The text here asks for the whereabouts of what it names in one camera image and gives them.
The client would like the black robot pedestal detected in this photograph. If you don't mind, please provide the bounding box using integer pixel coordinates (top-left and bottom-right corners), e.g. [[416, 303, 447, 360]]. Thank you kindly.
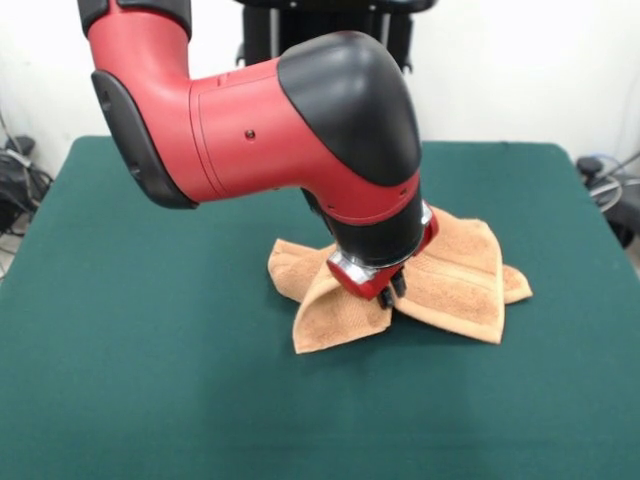
[[233, 0, 441, 74]]

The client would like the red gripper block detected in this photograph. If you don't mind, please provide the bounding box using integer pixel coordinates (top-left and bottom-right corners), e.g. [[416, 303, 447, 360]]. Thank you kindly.
[[325, 200, 441, 310]]

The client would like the dark green table cloth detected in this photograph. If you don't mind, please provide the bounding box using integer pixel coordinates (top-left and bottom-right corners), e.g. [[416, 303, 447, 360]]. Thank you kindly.
[[0, 134, 640, 480]]

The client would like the orange terry towel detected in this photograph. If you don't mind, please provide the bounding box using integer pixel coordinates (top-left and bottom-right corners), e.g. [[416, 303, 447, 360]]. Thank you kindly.
[[267, 207, 534, 355]]

